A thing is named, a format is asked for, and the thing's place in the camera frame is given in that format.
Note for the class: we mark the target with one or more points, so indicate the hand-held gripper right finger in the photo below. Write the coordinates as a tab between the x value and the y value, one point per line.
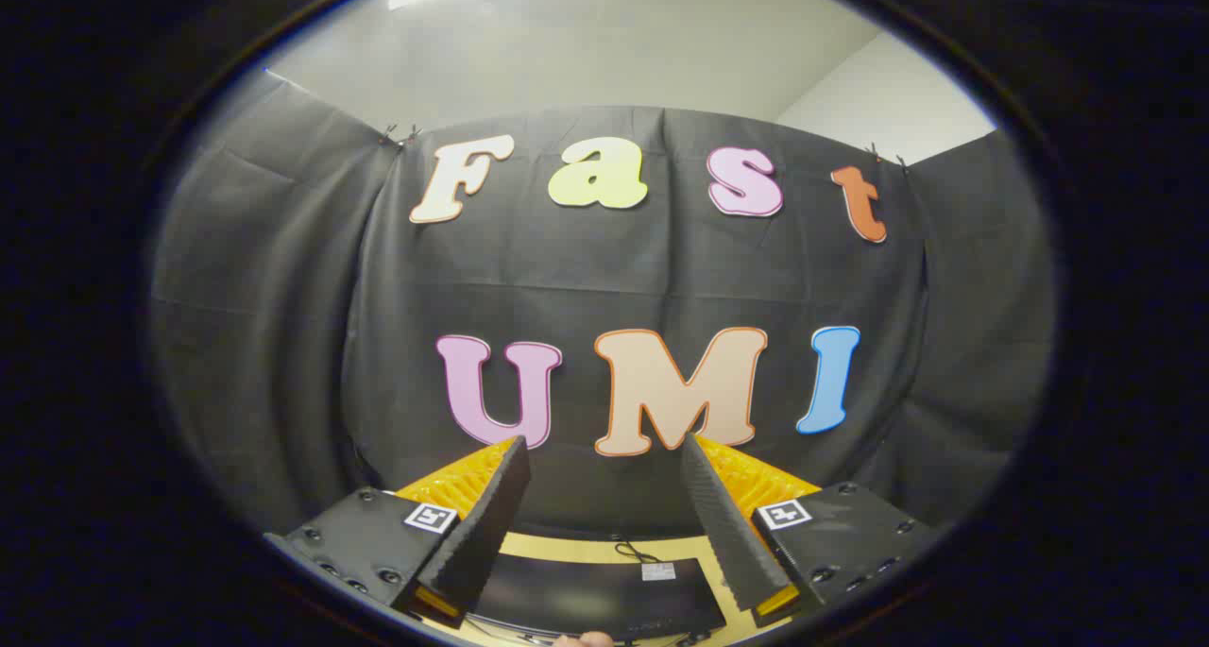
723	524

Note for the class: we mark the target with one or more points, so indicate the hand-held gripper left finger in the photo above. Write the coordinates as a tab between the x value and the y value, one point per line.
491	524

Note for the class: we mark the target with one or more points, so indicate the black toaster oven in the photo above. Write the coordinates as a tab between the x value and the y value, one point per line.
586	600

